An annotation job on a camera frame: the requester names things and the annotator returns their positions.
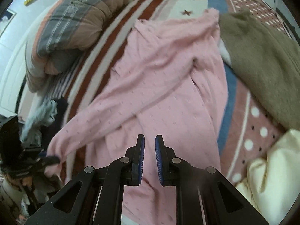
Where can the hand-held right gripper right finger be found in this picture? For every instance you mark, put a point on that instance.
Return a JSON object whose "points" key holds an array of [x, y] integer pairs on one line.
{"points": [[158, 154]]}

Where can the light blue garment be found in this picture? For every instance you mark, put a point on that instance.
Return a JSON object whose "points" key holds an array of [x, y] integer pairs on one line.
{"points": [[39, 117]]}

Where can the brown garment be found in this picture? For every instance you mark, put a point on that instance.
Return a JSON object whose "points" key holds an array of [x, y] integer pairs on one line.
{"points": [[262, 63]]}

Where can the framed wall photo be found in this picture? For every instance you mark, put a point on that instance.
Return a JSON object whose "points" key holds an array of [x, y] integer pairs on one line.
{"points": [[7, 17]]}

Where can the white bed headboard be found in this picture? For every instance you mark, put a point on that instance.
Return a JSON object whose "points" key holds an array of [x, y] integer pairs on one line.
{"points": [[11, 75]]}

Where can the dark bed rail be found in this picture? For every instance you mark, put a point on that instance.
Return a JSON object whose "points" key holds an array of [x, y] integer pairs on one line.
{"points": [[286, 22]]}

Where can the cream garment with black trim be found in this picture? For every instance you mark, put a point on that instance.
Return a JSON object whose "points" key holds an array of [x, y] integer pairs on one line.
{"points": [[276, 175]]}

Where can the folded striped duvet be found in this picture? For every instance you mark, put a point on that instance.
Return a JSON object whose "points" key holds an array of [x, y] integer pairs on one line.
{"points": [[77, 23]]}

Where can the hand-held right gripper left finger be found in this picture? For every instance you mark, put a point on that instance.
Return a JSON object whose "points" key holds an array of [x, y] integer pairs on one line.
{"points": [[141, 154]]}

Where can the dark navy garment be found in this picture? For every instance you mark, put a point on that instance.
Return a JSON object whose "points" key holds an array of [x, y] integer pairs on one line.
{"points": [[59, 112]]}

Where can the pink long-sleeve shirt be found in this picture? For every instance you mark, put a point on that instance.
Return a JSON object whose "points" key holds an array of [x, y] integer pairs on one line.
{"points": [[164, 86]]}

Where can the striped plush blanket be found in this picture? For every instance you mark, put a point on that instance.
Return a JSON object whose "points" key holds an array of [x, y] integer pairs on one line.
{"points": [[236, 98]]}

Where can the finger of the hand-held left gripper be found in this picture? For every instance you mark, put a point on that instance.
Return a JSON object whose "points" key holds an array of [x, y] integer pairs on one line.
{"points": [[50, 159]]}

